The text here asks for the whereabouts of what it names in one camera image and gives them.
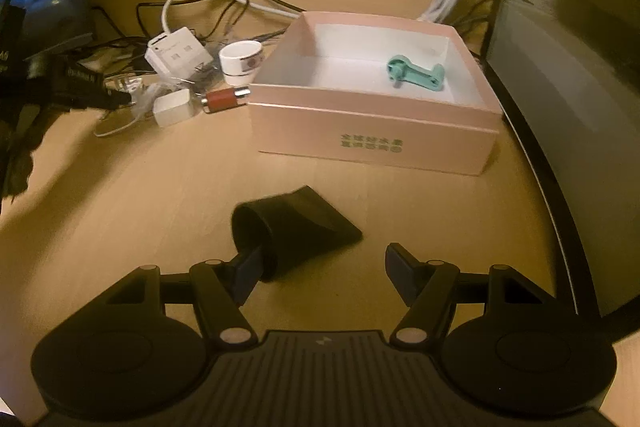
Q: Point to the white cube power socket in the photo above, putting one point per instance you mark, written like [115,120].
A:
[172,52]

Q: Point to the white printed cup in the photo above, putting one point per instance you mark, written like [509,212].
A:
[241,62]

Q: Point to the black plastic nozzle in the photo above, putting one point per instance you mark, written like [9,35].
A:
[295,219]

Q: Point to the small white charger cube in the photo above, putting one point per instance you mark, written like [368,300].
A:
[172,108]

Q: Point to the red cylinder with metal cap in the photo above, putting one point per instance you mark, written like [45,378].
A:
[222,101]

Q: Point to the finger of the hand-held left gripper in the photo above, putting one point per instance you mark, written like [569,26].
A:
[17,152]

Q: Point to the computer case with glass panel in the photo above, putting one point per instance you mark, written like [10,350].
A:
[560,82]

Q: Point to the clear plastic bag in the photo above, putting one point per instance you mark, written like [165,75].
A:
[142,99]

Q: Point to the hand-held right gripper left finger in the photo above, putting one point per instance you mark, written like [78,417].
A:
[248,276]

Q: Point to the teal plastic part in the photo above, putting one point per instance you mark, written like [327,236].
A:
[417,74]

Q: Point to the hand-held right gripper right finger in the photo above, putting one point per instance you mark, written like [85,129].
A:
[400,272]

